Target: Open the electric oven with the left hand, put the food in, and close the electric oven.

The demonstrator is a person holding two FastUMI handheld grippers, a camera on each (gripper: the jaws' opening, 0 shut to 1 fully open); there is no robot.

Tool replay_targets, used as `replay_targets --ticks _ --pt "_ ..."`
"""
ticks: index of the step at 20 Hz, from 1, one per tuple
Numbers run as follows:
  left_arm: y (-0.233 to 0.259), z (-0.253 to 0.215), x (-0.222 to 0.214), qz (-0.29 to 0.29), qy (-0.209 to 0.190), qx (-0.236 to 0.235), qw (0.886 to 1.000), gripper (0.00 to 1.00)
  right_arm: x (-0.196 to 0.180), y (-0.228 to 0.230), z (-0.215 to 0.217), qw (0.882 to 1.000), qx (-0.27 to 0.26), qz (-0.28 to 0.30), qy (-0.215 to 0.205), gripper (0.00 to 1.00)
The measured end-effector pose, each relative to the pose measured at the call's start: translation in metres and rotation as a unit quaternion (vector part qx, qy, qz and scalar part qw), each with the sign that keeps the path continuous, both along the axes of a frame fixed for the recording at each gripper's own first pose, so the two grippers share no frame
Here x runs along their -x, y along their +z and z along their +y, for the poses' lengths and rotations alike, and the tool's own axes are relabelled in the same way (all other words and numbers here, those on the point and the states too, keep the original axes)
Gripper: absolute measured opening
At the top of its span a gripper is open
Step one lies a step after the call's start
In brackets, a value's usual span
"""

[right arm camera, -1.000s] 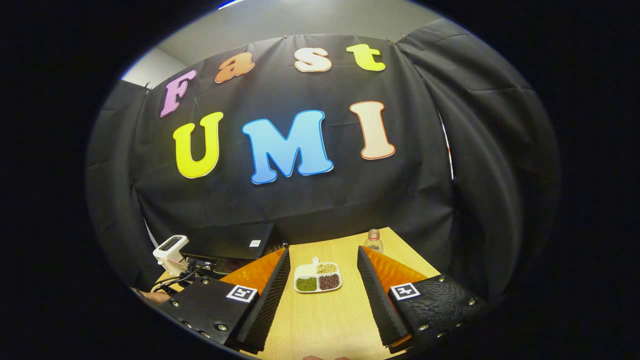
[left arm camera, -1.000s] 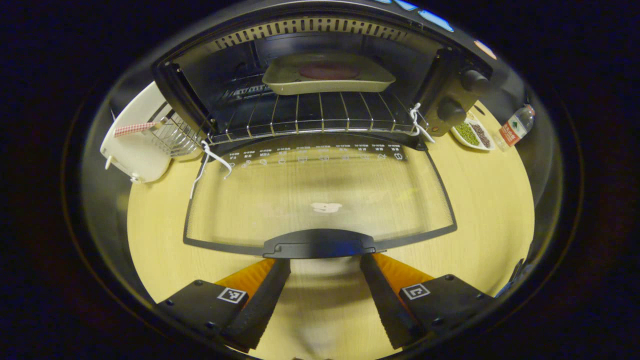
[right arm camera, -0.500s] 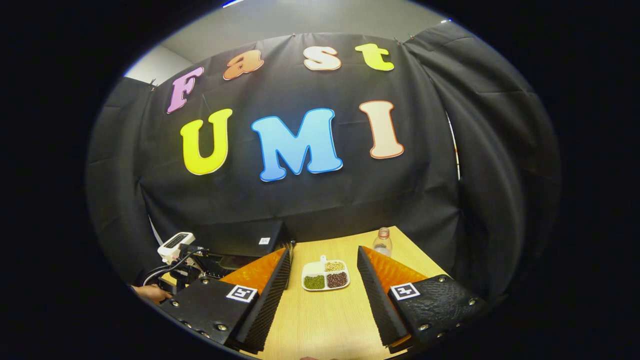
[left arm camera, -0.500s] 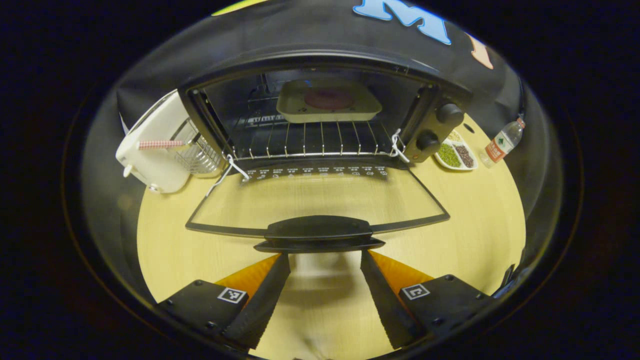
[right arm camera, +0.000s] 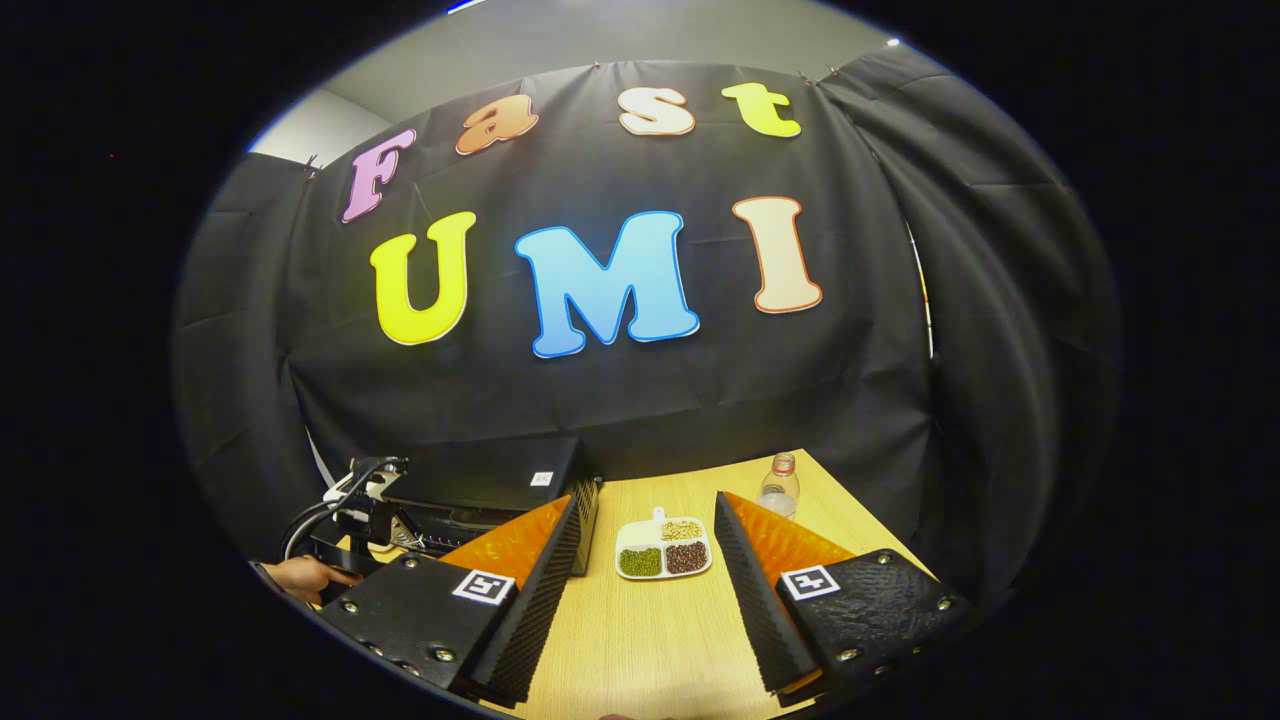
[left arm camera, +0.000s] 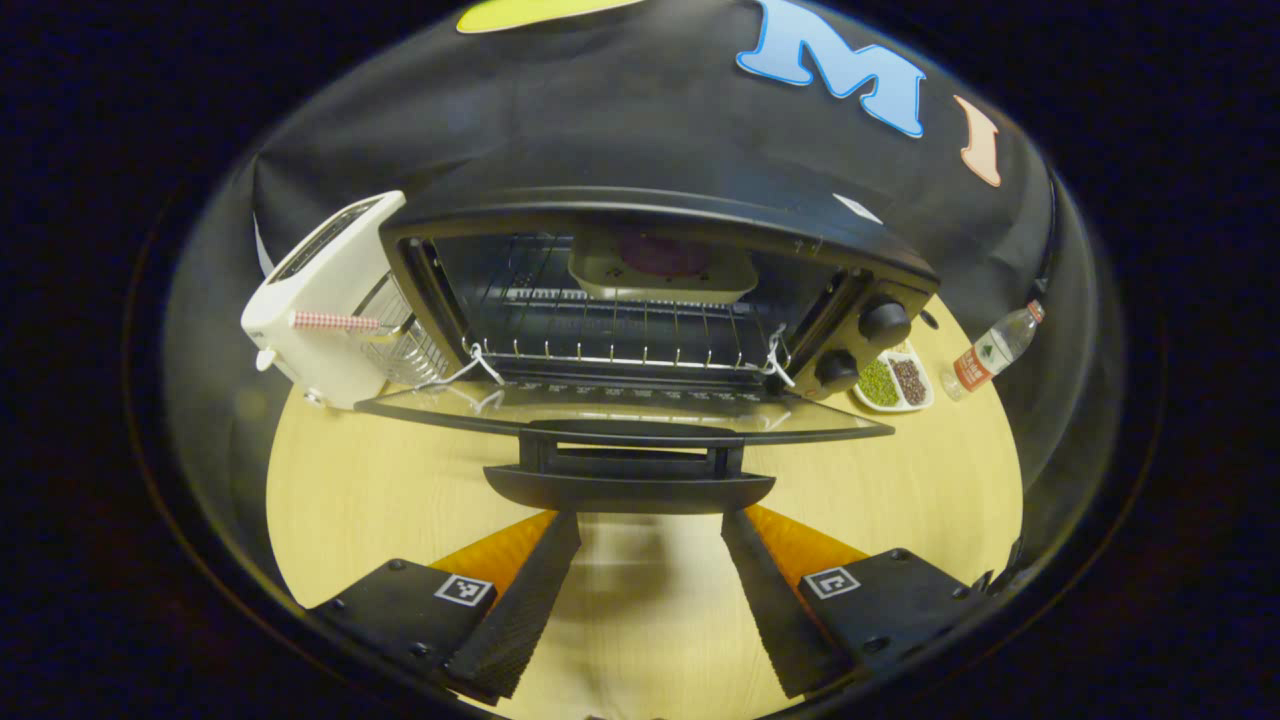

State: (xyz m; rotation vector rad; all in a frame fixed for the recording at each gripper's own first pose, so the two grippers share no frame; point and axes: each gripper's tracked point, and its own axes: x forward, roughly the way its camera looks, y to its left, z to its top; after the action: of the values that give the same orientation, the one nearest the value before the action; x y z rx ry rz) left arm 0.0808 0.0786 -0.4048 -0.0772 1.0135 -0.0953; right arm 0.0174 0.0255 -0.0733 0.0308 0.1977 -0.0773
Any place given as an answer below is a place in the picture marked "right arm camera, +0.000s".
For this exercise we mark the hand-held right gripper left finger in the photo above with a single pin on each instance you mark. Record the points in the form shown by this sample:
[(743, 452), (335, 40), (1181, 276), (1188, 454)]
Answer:
[(535, 610)]

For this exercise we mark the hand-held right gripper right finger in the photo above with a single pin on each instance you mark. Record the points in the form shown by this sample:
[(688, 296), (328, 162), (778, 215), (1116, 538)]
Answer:
[(755, 600)]

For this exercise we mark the black electric oven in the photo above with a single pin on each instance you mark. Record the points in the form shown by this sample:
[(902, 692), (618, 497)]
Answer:
[(480, 475)]

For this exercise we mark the white divided plate of beans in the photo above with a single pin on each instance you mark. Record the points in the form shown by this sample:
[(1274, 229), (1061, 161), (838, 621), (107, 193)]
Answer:
[(662, 550)]

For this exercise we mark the clear plastic water bottle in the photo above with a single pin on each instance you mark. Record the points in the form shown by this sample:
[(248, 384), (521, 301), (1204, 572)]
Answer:
[(780, 490)]

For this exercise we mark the black backdrop cloth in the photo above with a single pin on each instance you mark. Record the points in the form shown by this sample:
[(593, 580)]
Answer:
[(850, 400)]

